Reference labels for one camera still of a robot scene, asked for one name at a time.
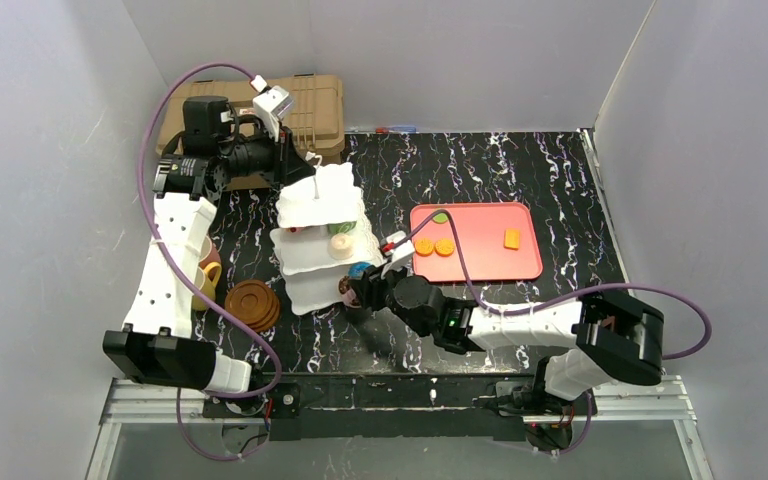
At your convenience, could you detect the green roll cake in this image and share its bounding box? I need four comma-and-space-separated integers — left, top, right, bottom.
327, 221, 357, 235

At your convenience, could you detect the yellow mug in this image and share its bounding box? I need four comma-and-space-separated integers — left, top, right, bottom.
191, 262, 222, 312

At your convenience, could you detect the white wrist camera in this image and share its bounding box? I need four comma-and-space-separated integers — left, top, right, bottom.
252, 86, 294, 141
380, 231, 415, 274

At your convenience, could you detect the round orange waffle cookie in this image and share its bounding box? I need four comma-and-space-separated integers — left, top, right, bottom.
413, 238, 435, 257

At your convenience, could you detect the pink serving tray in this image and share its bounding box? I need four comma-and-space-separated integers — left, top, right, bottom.
410, 202, 543, 283

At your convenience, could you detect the green round macaron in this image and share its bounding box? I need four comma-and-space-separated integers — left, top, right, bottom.
432, 211, 450, 225

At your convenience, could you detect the tan plastic tool case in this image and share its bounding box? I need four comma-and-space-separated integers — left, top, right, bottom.
155, 73, 346, 191

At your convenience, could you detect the blue donut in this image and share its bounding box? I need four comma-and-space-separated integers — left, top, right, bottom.
348, 262, 372, 279

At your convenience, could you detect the white three-tier cake stand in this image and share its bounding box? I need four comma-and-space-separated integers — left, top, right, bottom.
270, 162, 383, 316

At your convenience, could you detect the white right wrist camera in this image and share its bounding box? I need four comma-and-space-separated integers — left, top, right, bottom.
380, 231, 415, 274

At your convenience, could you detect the pink mug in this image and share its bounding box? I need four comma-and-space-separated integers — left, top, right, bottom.
199, 236, 221, 269

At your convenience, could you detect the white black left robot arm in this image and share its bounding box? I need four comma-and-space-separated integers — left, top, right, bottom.
102, 95, 315, 398

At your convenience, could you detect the stack of brown wooden coasters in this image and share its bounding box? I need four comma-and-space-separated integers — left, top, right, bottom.
224, 279, 281, 333

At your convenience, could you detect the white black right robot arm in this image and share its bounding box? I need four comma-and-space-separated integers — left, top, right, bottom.
341, 266, 664, 402

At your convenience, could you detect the aluminium frame rail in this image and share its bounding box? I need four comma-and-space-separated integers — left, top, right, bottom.
102, 373, 697, 423

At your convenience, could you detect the chocolate donut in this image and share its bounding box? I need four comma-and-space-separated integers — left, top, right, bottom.
338, 276, 360, 308

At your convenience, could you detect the white round cake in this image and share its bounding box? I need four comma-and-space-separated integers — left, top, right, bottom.
328, 233, 355, 260

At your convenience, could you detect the orange biscuit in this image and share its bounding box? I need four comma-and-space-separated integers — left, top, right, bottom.
503, 228, 521, 251

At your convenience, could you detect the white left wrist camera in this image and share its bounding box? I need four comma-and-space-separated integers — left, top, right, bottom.
252, 86, 294, 141

